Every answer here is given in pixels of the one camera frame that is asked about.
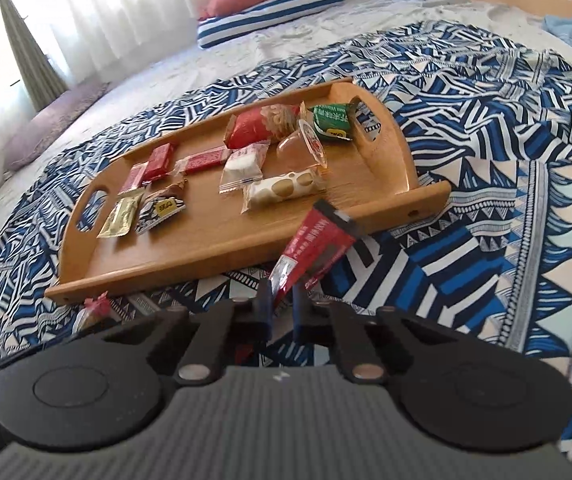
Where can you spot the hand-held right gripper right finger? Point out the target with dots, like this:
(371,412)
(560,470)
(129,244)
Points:
(300,310)

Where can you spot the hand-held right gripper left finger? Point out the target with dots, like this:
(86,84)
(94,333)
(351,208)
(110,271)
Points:
(264,305)

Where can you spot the red and black snack packet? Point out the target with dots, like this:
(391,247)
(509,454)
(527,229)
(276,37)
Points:
(316,245)

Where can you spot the cream cookie packet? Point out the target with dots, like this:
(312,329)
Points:
(281,187)

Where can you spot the black white yellow-label packet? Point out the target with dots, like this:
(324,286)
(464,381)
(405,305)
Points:
(158,212)

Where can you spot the clear white snack packet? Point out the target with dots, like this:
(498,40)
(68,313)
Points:
(241,165)

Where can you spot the clear jelly cup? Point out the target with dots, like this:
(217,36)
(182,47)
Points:
(293,147)

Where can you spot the gold snack packet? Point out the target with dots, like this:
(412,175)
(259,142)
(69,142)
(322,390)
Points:
(118,217)

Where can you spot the large red nut packet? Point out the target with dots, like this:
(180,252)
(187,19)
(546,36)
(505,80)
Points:
(251,127)

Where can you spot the small red snack packet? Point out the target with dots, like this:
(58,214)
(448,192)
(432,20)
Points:
(160,160)

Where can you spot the green snack packet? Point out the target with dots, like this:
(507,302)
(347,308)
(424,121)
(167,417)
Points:
(333,117)

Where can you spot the clear packet with red end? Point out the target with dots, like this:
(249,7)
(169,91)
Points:
(93,312)

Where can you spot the blue patterned blanket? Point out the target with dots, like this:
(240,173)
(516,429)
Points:
(491,135)

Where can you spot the purple floral pillow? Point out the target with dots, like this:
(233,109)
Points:
(51,120)

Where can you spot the blue white striped pillow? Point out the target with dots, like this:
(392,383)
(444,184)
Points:
(266,15)

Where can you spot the white bed sheet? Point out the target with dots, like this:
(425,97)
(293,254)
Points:
(391,15)

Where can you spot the white sheer curtain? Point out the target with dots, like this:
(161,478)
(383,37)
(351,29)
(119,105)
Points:
(116,10)

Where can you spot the green curtain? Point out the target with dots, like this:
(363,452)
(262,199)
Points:
(31,50)

